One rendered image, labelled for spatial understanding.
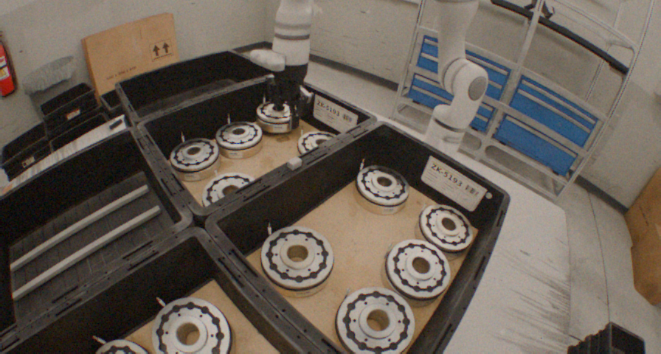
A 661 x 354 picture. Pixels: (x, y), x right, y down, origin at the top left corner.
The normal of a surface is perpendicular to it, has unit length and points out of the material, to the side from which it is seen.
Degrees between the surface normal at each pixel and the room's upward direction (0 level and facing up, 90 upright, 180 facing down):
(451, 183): 90
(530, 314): 0
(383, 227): 0
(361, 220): 0
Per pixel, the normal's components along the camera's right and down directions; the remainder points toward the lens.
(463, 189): -0.66, 0.41
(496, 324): 0.13, -0.76
